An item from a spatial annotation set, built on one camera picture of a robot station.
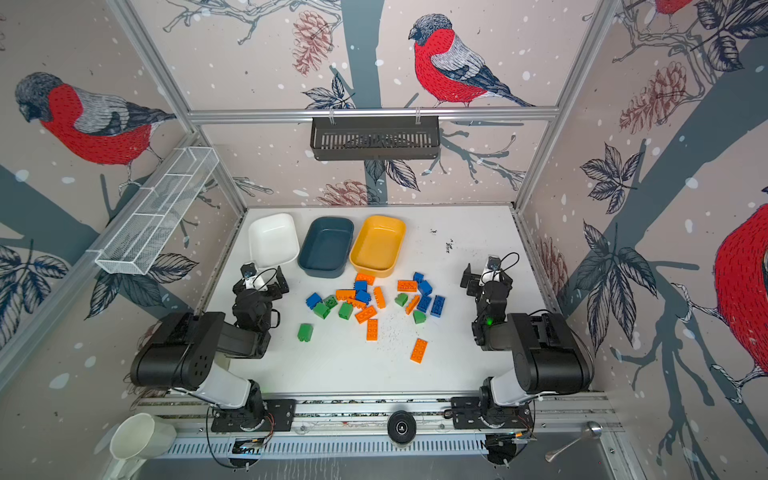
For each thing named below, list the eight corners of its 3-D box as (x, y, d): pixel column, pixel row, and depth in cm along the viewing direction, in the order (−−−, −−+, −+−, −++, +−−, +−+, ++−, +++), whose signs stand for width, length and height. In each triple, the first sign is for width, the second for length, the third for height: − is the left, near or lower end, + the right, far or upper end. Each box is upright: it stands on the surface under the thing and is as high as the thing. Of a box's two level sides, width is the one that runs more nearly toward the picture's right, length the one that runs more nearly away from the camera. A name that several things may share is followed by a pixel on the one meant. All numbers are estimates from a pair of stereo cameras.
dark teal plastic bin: (298, 280, 102) (293, 270, 97) (311, 228, 118) (307, 216, 113) (349, 280, 102) (347, 270, 97) (355, 228, 118) (353, 216, 113)
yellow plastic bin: (348, 273, 103) (346, 264, 99) (371, 219, 120) (370, 209, 115) (391, 284, 100) (391, 275, 96) (409, 227, 117) (410, 217, 113)
